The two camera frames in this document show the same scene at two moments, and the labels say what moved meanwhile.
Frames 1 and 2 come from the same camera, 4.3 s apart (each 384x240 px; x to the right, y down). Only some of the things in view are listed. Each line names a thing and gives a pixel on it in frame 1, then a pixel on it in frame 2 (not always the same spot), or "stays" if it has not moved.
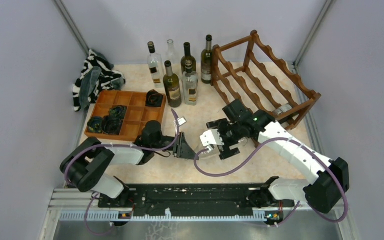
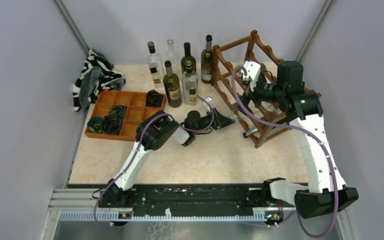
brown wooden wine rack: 247,70 stays
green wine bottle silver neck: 172,84 stays
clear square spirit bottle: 155,64 stays
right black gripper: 225,150 -> 256,102
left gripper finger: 186,151 -> 221,121
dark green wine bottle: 207,62 stays
